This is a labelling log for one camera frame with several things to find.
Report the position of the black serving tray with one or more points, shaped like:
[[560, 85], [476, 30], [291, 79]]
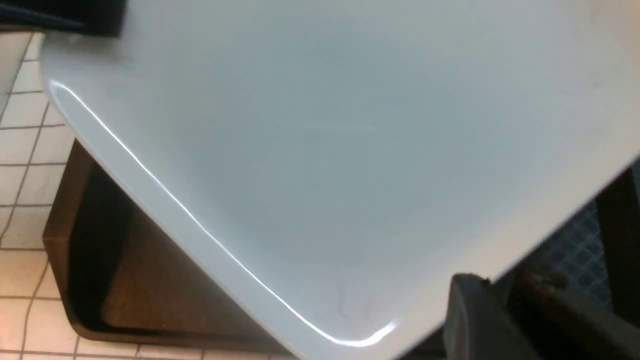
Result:
[[596, 252]]

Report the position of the large white rice plate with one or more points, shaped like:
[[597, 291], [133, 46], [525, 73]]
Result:
[[330, 164]]

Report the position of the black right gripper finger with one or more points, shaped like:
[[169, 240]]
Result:
[[540, 319]]

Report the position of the brown plastic bin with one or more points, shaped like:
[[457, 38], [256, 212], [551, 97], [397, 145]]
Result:
[[122, 279]]

